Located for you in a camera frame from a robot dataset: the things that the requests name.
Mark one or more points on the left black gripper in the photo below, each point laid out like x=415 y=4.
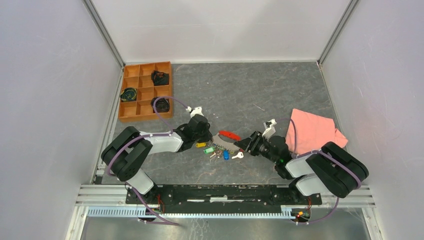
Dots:
x=208 y=136

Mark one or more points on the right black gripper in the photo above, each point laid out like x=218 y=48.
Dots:
x=250 y=144

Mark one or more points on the silver key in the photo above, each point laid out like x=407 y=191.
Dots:
x=239 y=155

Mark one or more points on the steel key holder red handle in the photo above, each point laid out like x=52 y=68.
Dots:
x=226 y=139

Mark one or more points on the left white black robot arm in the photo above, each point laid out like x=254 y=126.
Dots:
x=125 y=155

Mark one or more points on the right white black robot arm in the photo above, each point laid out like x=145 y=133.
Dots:
x=328 y=169

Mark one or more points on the yellow key tag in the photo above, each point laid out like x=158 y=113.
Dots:
x=201 y=144

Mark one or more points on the blue key tag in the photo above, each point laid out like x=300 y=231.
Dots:
x=226 y=155

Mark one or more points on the green key tag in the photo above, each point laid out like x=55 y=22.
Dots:
x=209 y=150

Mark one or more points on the black rolled item bottom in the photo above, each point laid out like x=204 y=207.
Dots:
x=160 y=105

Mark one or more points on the black rolled item top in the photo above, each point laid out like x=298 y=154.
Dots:
x=160 y=78

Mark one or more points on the orange compartment tray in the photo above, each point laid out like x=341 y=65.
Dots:
x=139 y=76

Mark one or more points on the pink folded cloth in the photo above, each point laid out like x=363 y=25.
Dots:
x=308 y=131

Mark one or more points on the green black rolled item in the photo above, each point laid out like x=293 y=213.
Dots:
x=129 y=94

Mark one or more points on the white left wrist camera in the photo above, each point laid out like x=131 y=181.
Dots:
x=194 y=111

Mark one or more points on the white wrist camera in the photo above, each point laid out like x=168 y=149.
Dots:
x=194 y=111
x=269 y=128

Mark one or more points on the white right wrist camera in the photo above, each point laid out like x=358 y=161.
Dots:
x=269 y=128

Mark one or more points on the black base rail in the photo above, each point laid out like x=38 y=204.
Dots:
x=227 y=199

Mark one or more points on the white slotted cable duct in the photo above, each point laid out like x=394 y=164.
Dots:
x=142 y=212

